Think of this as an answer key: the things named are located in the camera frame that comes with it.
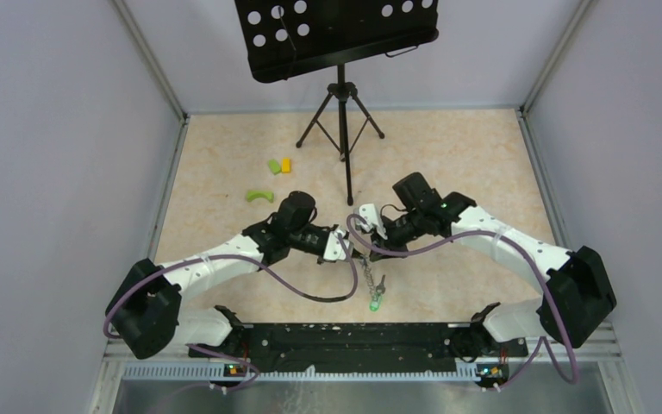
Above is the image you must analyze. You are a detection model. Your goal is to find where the green curved block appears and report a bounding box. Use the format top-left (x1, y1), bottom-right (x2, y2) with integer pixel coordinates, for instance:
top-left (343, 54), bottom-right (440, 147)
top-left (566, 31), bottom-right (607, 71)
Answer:
top-left (245, 190), bottom-right (275, 204)

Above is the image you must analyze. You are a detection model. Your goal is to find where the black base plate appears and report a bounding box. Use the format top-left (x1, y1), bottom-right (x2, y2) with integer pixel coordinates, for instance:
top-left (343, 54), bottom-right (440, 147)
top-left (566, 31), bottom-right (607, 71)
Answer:
top-left (213, 323), bottom-right (528, 373)

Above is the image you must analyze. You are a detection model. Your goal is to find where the green key tag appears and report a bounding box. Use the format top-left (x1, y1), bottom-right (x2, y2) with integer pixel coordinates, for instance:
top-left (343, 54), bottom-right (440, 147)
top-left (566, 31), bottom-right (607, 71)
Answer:
top-left (369, 297), bottom-right (383, 312)

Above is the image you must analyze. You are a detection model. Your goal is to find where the black music stand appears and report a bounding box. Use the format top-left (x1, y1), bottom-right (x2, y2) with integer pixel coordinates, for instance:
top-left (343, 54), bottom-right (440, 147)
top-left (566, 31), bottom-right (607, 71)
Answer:
top-left (234, 0), bottom-right (439, 205)

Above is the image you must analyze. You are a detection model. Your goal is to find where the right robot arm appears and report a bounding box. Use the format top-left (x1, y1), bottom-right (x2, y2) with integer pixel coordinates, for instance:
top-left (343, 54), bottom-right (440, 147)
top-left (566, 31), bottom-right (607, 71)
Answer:
top-left (353, 172), bottom-right (617, 355)

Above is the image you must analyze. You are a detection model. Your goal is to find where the silver key on green tag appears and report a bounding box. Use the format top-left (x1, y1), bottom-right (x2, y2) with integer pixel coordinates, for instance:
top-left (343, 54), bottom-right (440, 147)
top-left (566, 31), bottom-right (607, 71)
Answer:
top-left (375, 274), bottom-right (386, 295)

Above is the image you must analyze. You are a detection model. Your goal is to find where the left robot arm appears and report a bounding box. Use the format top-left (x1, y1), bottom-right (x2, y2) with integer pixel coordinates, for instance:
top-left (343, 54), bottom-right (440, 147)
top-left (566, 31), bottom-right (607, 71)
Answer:
top-left (103, 191), bottom-right (347, 360)

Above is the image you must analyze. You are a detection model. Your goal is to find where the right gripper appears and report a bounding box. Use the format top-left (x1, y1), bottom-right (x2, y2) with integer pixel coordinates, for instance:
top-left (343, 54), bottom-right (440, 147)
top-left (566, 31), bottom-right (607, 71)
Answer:
top-left (370, 208), bottom-right (427, 261)

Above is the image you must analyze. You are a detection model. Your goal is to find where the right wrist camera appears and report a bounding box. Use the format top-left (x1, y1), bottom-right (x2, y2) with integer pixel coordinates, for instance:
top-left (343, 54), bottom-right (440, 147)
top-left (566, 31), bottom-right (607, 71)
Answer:
top-left (355, 204), bottom-right (388, 240)

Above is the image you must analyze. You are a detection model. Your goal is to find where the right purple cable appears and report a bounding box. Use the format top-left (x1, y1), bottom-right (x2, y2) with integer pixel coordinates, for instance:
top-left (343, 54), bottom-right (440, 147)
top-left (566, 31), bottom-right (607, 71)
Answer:
top-left (346, 213), bottom-right (582, 392)

